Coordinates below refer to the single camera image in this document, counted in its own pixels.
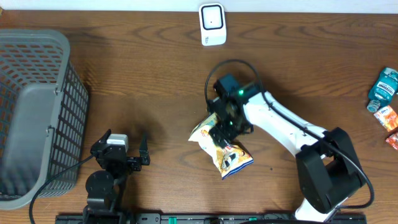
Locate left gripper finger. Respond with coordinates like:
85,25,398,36
139,134,149,159
98,129,111,144

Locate yellow snack bag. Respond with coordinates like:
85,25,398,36
188,113,254,180

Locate blue mouthwash bottle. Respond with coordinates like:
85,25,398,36
367,67,397,113

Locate orange Kleenex tissue pack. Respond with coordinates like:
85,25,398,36
374,105,397,131

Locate red Top snack bar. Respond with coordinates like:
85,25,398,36
386,133,398,151

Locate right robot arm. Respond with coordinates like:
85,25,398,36
209,74,366,222

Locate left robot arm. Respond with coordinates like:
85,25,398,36
82,129,150,224

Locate white barcode scanner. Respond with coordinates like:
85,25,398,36
198,3,227,47

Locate grey plastic shopping basket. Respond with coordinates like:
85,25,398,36
1,29,89,210

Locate left black cable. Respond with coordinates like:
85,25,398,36
28,154,95,224

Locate black cable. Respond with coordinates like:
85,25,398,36
204,58,376,210
28,154,95,224

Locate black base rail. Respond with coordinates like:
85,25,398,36
55,212,368,224

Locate right black cable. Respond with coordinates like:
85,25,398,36
204,58,376,210

